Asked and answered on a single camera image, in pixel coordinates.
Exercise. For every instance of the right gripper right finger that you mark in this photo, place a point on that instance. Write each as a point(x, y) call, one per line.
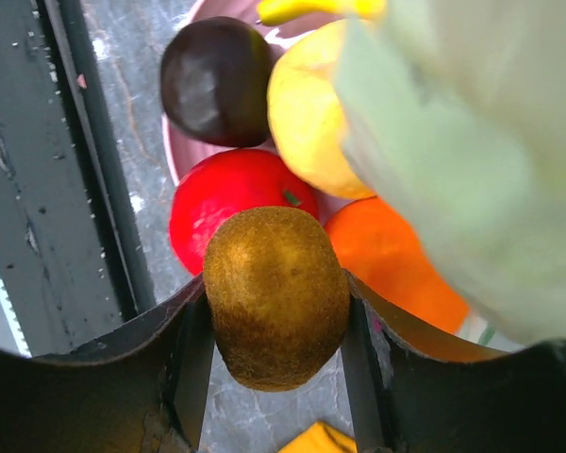
point(415, 388)

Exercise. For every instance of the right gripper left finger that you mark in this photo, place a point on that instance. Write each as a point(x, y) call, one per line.
point(142, 387)

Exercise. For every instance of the orange fake fruit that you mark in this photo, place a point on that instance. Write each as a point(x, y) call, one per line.
point(377, 245)

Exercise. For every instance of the brown fake kiwi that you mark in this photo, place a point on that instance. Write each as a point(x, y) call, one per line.
point(279, 298)

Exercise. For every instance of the red fake apple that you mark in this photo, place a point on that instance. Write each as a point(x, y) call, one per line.
point(221, 186)

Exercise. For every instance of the translucent green plastic bag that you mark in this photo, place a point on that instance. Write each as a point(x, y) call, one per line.
point(456, 115)

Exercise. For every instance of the yellow fake pear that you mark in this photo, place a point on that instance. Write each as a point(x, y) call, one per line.
point(305, 115)

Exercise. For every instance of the dark purple fake plum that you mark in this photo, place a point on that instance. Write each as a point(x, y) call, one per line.
point(213, 81)

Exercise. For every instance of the yellow fake banana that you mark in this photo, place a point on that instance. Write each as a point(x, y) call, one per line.
point(278, 12)

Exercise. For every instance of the orange folded cloth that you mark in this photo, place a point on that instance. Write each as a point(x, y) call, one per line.
point(320, 437)

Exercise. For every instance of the pink plate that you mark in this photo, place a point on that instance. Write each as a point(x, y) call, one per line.
point(182, 152)

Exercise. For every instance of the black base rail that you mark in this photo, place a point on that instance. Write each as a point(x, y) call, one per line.
point(70, 251)

